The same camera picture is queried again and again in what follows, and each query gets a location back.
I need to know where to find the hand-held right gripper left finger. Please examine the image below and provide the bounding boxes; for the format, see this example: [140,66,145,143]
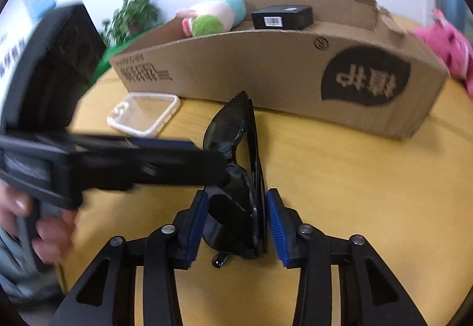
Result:
[48,190,208,326]

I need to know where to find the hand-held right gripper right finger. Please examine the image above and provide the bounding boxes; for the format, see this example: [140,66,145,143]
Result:
[265,188,429,326]

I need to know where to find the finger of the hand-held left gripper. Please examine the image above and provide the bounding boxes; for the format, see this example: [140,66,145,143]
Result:
[129,150,229,194]
[127,137,203,160]

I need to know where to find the white phone case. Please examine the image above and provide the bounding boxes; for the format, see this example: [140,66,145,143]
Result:
[107,92,182,138]

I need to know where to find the black sunglasses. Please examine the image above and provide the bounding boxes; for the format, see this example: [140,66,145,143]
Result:
[203,91,268,268]

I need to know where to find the brown cardboard box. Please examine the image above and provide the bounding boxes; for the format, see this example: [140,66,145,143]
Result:
[110,0,451,141]

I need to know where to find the wooden desktop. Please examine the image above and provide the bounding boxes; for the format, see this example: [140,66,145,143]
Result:
[55,13,473,326]

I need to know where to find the person's left hand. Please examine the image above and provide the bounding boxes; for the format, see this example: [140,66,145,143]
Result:
[0,185,78,264]

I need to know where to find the dark flat panel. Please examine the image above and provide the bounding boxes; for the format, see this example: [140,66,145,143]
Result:
[2,4,108,136]

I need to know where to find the green plastic object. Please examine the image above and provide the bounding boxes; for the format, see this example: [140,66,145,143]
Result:
[94,46,122,80]

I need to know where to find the potted green plant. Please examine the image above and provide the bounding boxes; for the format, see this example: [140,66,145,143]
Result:
[101,0,160,47]

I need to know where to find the teal pink green plush toy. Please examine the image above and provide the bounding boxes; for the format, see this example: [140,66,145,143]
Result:
[175,0,247,37]

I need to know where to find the black rectangular box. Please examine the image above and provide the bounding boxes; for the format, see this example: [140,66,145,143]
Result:
[251,5,314,30]

